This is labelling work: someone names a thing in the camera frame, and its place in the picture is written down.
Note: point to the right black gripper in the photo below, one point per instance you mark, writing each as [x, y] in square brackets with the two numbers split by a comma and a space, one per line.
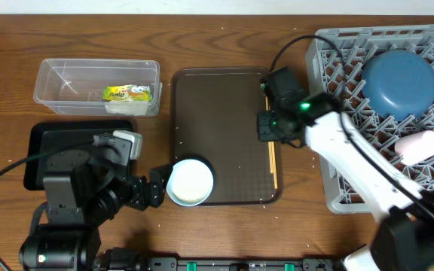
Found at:
[265, 132]

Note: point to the green foil snack wrapper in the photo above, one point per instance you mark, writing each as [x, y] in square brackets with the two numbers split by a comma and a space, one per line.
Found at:
[127, 93]

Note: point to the light blue rice bowl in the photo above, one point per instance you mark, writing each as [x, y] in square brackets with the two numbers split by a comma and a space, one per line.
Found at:
[191, 182]

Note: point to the pink cup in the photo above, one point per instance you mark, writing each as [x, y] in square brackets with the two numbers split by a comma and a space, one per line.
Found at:
[415, 148]

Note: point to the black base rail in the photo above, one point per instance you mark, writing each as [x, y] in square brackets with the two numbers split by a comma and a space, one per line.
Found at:
[220, 265]

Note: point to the black plastic bin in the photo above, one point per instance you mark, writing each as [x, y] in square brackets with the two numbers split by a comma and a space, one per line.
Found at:
[49, 136]

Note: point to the dark brown serving tray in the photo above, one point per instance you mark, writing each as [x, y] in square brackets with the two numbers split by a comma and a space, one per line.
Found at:
[214, 114]

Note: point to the white tissue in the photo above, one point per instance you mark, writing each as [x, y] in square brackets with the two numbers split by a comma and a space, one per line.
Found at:
[135, 108]

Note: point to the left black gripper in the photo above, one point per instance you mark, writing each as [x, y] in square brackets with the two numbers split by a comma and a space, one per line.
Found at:
[145, 196]

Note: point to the grey dishwasher rack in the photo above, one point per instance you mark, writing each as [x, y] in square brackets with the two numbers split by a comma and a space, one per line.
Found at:
[327, 73]

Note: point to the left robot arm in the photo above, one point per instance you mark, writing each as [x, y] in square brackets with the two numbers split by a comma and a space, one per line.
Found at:
[85, 188]

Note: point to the blue plate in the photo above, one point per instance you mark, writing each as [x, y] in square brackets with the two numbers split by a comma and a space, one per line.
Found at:
[398, 83]

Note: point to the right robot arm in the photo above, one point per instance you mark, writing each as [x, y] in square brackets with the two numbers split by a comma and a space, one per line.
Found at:
[404, 211]

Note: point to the clear plastic bin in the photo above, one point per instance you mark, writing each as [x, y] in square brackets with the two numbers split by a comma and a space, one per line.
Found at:
[75, 86]

